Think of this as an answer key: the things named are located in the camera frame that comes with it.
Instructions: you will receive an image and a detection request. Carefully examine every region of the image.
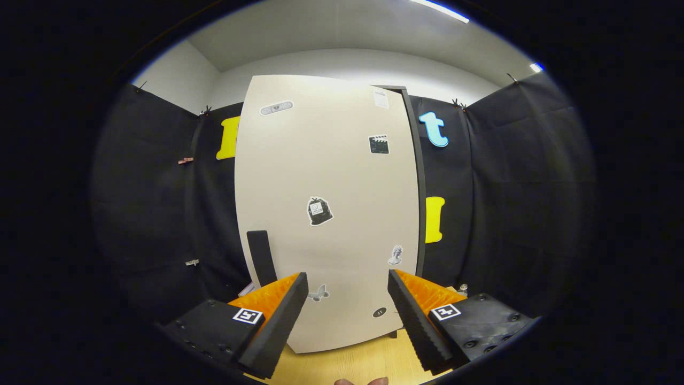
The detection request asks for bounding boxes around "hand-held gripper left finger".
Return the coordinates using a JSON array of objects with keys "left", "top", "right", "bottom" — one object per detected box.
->
[{"left": 160, "top": 272, "right": 309, "bottom": 379}]

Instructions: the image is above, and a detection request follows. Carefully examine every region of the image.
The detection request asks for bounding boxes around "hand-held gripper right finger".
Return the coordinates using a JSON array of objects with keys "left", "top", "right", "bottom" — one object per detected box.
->
[{"left": 387, "top": 269, "right": 537, "bottom": 375}]

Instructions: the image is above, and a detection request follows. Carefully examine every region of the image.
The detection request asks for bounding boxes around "black door handle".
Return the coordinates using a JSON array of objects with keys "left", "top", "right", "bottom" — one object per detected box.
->
[{"left": 246, "top": 230, "right": 278, "bottom": 288}]

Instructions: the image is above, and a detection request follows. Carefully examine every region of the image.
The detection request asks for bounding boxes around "grey shoe cabinet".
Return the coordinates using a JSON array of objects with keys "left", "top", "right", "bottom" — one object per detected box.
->
[{"left": 374, "top": 84, "right": 427, "bottom": 338}]

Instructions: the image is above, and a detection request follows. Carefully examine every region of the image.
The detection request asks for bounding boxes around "beige shoe cabinet door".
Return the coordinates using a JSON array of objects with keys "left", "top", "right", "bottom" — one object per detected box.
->
[{"left": 234, "top": 75, "right": 420, "bottom": 353}]

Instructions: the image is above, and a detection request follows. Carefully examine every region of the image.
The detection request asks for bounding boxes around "black backdrop cloth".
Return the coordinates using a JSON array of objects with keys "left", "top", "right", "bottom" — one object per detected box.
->
[{"left": 91, "top": 72, "right": 596, "bottom": 327}]

